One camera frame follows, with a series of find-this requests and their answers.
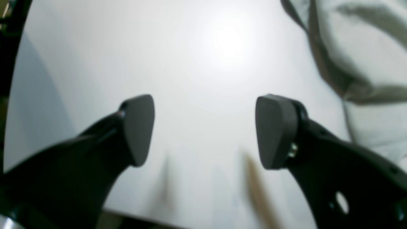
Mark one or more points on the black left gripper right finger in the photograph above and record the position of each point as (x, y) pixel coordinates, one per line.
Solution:
(346, 186)

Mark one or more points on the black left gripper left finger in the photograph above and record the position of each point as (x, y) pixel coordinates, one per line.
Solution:
(65, 186)

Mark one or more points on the beige t-shirt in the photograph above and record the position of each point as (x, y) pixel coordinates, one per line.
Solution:
(360, 47)

